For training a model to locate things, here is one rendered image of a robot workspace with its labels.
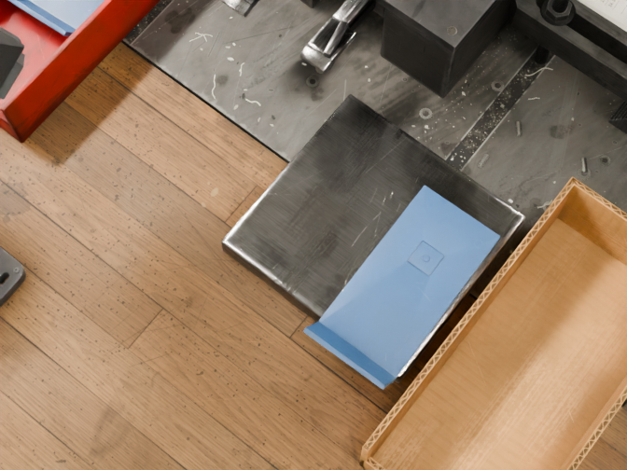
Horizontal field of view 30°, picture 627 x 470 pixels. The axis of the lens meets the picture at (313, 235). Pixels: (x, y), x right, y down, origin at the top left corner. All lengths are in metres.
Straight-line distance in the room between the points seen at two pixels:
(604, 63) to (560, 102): 0.08
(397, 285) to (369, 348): 0.05
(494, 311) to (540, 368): 0.05
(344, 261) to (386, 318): 0.05
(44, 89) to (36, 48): 0.07
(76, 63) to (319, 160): 0.21
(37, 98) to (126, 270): 0.15
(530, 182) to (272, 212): 0.21
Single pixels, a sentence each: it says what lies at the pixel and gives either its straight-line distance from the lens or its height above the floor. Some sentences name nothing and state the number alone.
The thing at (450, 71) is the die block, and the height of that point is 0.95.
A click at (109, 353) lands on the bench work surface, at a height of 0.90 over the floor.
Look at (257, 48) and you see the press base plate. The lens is 0.98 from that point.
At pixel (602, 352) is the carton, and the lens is 0.90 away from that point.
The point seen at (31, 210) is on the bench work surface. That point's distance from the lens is 0.94.
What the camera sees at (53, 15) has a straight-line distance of 1.00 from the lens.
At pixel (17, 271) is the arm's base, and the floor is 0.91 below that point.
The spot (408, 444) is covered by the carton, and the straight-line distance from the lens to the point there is 0.86.
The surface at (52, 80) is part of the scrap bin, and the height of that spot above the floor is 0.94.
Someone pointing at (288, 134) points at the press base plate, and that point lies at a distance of 0.94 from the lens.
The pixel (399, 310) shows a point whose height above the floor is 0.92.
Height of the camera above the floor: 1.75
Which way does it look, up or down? 70 degrees down
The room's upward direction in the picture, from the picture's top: 1 degrees counter-clockwise
